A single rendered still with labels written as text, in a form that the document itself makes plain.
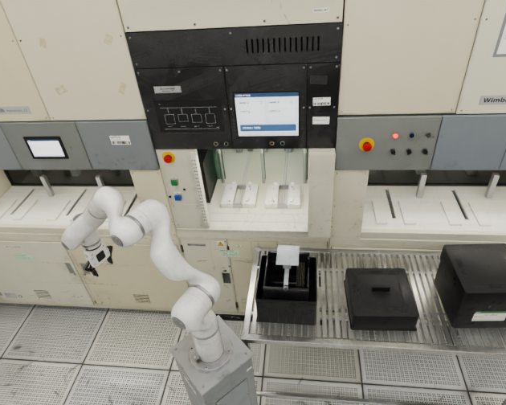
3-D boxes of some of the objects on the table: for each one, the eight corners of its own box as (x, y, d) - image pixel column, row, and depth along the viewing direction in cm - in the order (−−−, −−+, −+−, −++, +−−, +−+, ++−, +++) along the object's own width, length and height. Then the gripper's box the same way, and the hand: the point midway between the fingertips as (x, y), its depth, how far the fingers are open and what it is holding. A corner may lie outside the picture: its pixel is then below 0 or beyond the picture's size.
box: (450, 329, 178) (465, 293, 162) (431, 280, 200) (442, 244, 184) (517, 329, 175) (539, 292, 160) (490, 279, 198) (506, 243, 182)
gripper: (100, 229, 186) (112, 255, 197) (71, 252, 175) (83, 278, 186) (112, 234, 183) (122, 259, 194) (82, 258, 172) (95, 284, 182)
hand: (103, 267), depth 189 cm, fingers open, 8 cm apart
